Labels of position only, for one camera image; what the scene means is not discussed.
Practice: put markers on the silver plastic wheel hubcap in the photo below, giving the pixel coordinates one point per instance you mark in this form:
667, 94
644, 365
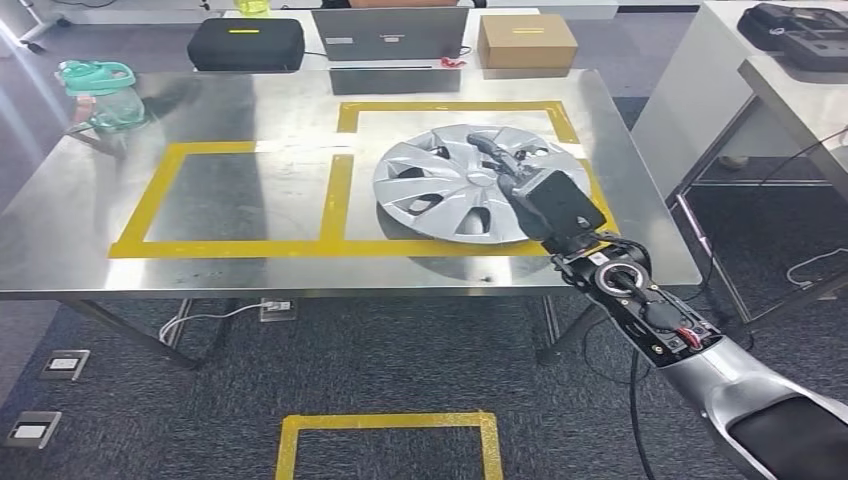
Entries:
437, 185

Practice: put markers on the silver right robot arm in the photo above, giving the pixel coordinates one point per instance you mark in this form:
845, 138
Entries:
715, 378

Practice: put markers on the steel workbench table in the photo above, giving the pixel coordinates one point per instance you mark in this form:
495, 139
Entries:
66, 212

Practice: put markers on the steel floor outlet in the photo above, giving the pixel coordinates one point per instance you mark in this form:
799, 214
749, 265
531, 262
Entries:
278, 309
64, 364
31, 430

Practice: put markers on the red small object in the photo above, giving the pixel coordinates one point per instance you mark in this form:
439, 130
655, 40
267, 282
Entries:
452, 62

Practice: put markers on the yellow floor tape square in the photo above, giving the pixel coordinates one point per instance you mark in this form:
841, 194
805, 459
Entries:
391, 420

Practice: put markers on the grey laptop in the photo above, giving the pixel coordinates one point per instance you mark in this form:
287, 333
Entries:
391, 33

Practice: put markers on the brown cardboard box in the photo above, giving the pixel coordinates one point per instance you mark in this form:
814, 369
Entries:
526, 43

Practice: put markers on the black carrying case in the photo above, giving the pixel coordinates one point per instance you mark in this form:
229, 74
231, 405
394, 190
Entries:
245, 45

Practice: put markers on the yellow-green bottle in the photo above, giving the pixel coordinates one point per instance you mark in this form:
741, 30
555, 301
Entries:
252, 6

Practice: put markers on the green translucent plastic item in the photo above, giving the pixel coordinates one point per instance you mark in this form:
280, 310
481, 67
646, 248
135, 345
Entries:
109, 99

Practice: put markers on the black foam case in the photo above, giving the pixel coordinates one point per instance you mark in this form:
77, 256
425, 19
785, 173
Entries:
802, 36

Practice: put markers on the yellow tape frame on bench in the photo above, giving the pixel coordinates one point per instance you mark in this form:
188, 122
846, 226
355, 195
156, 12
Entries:
334, 199

